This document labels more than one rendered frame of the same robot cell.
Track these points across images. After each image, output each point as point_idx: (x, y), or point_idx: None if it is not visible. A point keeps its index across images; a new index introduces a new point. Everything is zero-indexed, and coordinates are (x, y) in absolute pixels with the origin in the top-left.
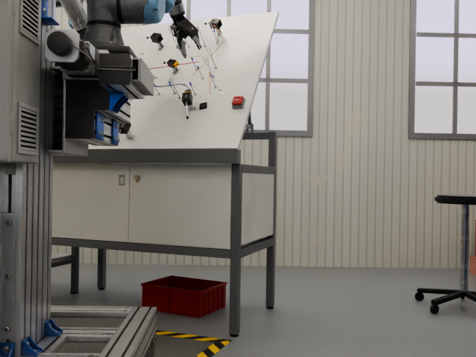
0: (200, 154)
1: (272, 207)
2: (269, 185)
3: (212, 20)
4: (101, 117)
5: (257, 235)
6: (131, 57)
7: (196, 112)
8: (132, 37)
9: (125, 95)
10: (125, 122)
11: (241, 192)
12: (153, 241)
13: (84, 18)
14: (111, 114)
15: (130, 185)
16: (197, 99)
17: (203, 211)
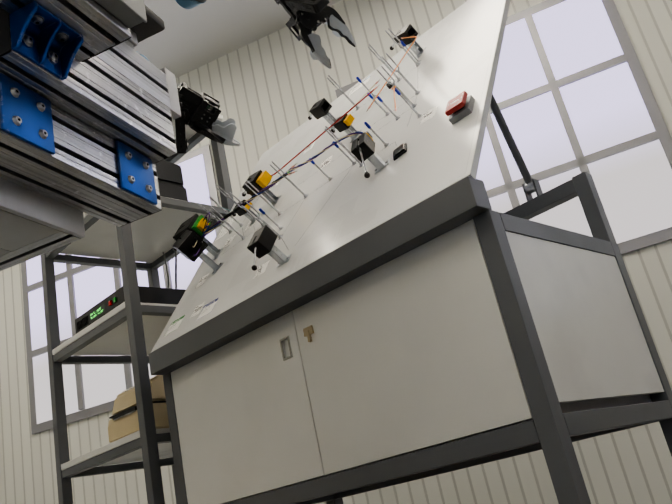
0: (400, 224)
1: (637, 329)
2: (609, 278)
3: (397, 33)
4: (30, 96)
5: (611, 386)
6: None
7: (389, 166)
8: (296, 138)
9: (59, 18)
10: (162, 152)
11: (515, 272)
12: (368, 457)
13: None
14: (61, 90)
15: (302, 352)
16: (391, 149)
17: (447, 348)
